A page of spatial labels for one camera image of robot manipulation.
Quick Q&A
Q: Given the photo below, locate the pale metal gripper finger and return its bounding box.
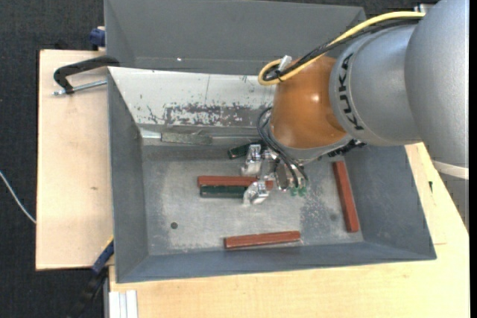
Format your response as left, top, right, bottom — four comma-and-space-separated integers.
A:
240, 144, 262, 177
242, 179, 275, 206

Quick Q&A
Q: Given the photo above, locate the pale wood flat board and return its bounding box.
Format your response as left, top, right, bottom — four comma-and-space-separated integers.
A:
35, 49, 115, 271

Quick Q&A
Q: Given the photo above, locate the grey metal bin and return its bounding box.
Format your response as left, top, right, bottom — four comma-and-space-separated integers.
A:
103, 0, 437, 284

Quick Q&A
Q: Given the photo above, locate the red-brown flat block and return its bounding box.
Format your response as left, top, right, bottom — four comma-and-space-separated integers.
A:
223, 230, 302, 250
197, 175, 275, 188
332, 160, 361, 234

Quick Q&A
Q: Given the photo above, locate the dark green flat block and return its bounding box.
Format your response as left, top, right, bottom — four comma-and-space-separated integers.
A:
227, 144, 250, 160
199, 185, 248, 199

